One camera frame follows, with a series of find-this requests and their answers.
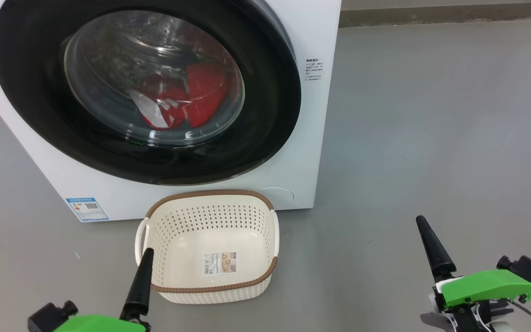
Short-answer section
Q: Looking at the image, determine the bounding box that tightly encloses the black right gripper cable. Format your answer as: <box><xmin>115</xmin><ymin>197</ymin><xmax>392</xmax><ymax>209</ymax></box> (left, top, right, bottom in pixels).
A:
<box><xmin>510</xmin><ymin>300</ymin><xmax>531</xmax><ymax>332</ymax></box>

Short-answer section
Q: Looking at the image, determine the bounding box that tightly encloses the white washing machine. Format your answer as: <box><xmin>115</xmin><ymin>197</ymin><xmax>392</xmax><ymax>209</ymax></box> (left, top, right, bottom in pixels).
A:
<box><xmin>0</xmin><ymin>0</ymin><xmax>342</xmax><ymax>223</ymax></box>

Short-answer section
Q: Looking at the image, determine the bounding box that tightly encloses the cream basket with brown rim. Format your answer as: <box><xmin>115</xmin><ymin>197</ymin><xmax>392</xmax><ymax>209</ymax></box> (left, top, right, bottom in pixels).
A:
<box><xmin>135</xmin><ymin>190</ymin><xmax>280</xmax><ymax>305</ymax></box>

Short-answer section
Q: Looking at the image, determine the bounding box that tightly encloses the blue energy label sticker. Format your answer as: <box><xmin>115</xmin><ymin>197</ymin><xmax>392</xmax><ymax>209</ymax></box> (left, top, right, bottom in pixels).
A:
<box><xmin>65</xmin><ymin>197</ymin><xmax>109</xmax><ymax>223</ymax></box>

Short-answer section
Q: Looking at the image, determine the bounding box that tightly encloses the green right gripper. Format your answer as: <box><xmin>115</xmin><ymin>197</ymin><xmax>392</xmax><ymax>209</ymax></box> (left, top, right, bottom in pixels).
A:
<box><xmin>416</xmin><ymin>215</ymin><xmax>531</xmax><ymax>332</ymax></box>

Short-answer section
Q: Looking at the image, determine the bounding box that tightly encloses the printed product label sticker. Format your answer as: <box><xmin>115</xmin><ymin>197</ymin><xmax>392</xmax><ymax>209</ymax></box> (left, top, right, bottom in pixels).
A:
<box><xmin>202</xmin><ymin>251</ymin><xmax>238</xmax><ymax>276</ymax></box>

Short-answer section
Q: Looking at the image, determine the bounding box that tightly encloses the red and white garment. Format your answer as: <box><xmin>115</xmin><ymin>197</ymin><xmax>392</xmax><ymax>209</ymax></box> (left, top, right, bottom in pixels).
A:
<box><xmin>129</xmin><ymin>62</ymin><xmax>229</xmax><ymax>130</ymax></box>

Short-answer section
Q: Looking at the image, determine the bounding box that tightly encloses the black round glass washer door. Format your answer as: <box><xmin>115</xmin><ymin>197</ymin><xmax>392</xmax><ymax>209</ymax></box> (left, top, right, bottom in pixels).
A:
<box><xmin>0</xmin><ymin>0</ymin><xmax>302</xmax><ymax>186</ymax></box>

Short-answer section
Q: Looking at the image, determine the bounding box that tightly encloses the steel washer drum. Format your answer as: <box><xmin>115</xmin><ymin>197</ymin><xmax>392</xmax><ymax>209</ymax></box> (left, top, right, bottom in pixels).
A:
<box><xmin>65</xmin><ymin>10</ymin><xmax>245</xmax><ymax>146</ymax></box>

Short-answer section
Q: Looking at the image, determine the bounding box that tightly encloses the round white filter cover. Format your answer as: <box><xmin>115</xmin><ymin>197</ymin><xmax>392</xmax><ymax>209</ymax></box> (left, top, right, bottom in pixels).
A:
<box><xmin>256</xmin><ymin>187</ymin><xmax>295</xmax><ymax>207</ymax></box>

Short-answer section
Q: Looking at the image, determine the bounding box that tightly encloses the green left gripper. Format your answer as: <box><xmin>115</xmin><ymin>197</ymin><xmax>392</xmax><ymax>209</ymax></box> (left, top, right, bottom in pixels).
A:
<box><xmin>53</xmin><ymin>248</ymin><xmax>154</xmax><ymax>332</ymax></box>

